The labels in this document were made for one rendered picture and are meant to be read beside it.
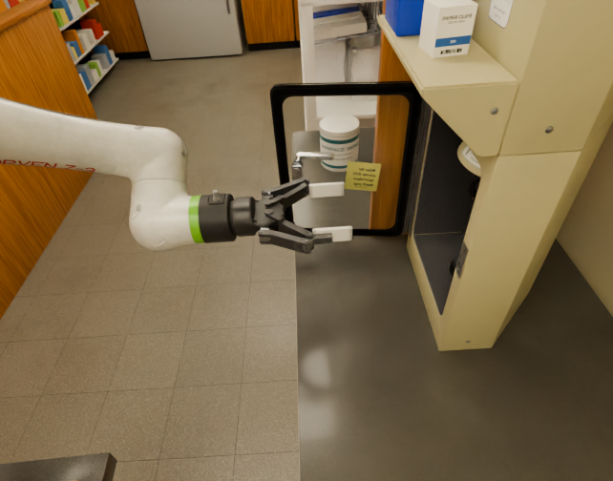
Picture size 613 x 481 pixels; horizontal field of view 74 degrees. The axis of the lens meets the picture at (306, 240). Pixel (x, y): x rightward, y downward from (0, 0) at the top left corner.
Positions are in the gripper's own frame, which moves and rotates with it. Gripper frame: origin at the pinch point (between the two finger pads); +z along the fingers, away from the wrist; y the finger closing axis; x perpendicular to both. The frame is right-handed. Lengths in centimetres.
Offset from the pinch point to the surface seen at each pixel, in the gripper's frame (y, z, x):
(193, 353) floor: 50, -67, 122
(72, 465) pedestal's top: -32, -52, 28
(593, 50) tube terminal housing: -14.3, 26.3, -31.5
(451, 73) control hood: -10.7, 12.2, -28.5
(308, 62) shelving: 102, -2, 7
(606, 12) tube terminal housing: -14.3, 26.1, -35.2
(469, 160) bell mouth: -2.3, 21.1, -10.5
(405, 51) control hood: -1.5, 8.6, -28.6
